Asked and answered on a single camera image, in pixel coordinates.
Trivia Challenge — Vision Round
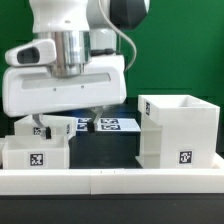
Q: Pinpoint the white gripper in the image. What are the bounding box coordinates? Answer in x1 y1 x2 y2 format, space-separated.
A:
2 55 127 139

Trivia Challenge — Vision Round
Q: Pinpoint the white drawer tray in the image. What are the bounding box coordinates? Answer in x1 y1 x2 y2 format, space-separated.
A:
2 135 70 169
14 115 76 139

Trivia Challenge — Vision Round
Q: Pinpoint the white front drawer tray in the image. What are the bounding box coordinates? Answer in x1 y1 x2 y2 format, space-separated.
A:
2 135 70 169

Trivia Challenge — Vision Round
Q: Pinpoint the white drawer cabinet box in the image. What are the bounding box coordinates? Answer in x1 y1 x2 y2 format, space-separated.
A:
136 95 220 169

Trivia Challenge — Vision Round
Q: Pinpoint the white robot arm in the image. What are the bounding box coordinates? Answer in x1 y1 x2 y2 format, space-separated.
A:
2 0 150 139

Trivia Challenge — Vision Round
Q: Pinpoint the white marker sheet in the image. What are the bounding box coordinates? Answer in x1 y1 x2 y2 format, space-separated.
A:
76 118 141 132

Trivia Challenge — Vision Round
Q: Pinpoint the white front rail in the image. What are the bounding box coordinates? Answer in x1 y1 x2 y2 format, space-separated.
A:
0 156 224 195

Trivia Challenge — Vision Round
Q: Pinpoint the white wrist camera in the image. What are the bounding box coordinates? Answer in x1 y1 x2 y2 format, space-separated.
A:
5 39 57 67

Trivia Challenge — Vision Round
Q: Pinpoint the white cable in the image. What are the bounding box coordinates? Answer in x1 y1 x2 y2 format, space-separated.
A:
98 0 138 72

